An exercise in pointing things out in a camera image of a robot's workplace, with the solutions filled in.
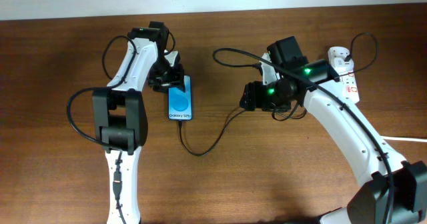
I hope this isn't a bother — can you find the black charging cable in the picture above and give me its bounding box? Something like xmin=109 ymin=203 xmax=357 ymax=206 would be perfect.
xmin=177 ymin=32 xmax=380 ymax=157

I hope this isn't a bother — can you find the blue Galaxy smartphone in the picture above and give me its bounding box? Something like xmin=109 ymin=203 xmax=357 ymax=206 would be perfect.
xmin=168 ymin=75 xmax=193 ymax=121

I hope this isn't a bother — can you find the white charger plug adapter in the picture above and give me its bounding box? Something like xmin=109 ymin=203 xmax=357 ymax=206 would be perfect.
xmin=330 ymin=57 xmax=354 ymax=73

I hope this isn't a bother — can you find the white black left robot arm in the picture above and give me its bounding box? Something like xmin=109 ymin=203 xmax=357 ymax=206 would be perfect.
xmin=92 ymin=21 xmax=189 ymax=223

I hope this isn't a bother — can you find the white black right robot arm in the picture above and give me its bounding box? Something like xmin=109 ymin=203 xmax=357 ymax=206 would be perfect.
xmin=240 ymin=37 xmax=426 ymax=223

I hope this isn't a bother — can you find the white power strip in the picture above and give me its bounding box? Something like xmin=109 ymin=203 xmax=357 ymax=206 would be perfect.
xmin=328 ymin=47 xmax=360 ymax=104

